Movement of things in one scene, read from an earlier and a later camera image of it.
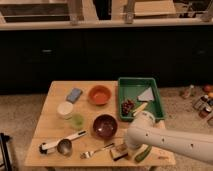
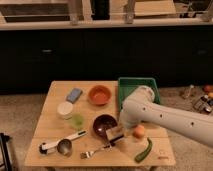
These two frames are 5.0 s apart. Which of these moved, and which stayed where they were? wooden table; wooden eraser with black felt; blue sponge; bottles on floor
Moved: wooden eraser with black felt
Stayed: blue sponge; wooden table; bottles on floor
